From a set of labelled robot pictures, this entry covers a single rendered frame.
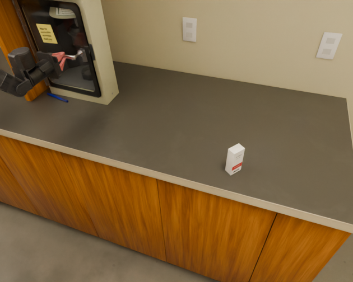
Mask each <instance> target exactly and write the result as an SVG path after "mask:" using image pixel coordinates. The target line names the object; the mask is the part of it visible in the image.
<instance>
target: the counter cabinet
mask: <svg viewBox="0 0 353 282"><path fill-rule="evenodd" d="M0 201H1V202H3V203H6V204H9V205H12V206H15V207H17V208H20V209H22V210H25V211H27V212H31V213H33V214H36V215H39V216H41V217H44V218H47V219H50V220H53V221H55V222H58V223H61V224H64V225H67V226H69V227H72V228H74V229H78V230H80V231H83V232H86V233H88V234H91V235H93V236H97V237H99V238H102V239H105V240H107V241H110V242H113V243H116V244H118V245H121V246H124V247H126V248H130V249H132V250H135V251H138V252H140V253H144V254H145V255H149V256H151V257H154V258H157V259H159V260H162V261H165V262H166V261H167V262H168V263H170V264H173V265H176V266H179V267H182V268H184V269H187V270H190V271H192V272H196V273H198V274H201V275H203V276H206V277H209V278H211V279H215V280H217V281H220V282H312V281H313V280H314V278H315V277H316V276H317V275H318V274H319V272H320V271H321V270H322V269H323V268H324V267H325V265H326V264H327V262H328V261H329V260H330V259H331V258H332V257H333V255H334V254H335V253H336V252H337V251H338V249H339V248H340V247H341V246H342V245H343V243H344V242H345V241H346V240H347V239H348V237H349V236H350V235H351V233H350V232H346V231H342V230H339V229H336V228H331V227H328V226H325V225H321V224H317V223H313V222H310V221H307V220H303V219H299V218H296V217H292V216H289V215H285V214H281V213H278V212H275V211H271V210H267V209H263V208H260V207H257V206H253V205H249V204H246V203H241V202H239V201H235V200H231V199H227V198H223V197H221V196H217V195H213V194H209V193H207V192H203V191H199V190H195V189H191V188H188V187H185V186H181V185H177V184H174V183H171V182H167V181H163V180H159V179H156V178H153V177H149V176H145V175H141V174H139V173H135V172H131V171H127V170H123V169H121V168H117V167H113V166H109V165H107V164H103V163H99V162H95V161H91V160H89V159H84V158H81V157H77V156H73V155H70V154H67V153H63V152H59V151H55V150H52V149H49V148H45V147H41V146H38V145H34V144H31V143H27V142H23V141H20V140H17V139H13V138H9V137H5V136H2V135H0Z"/></svg>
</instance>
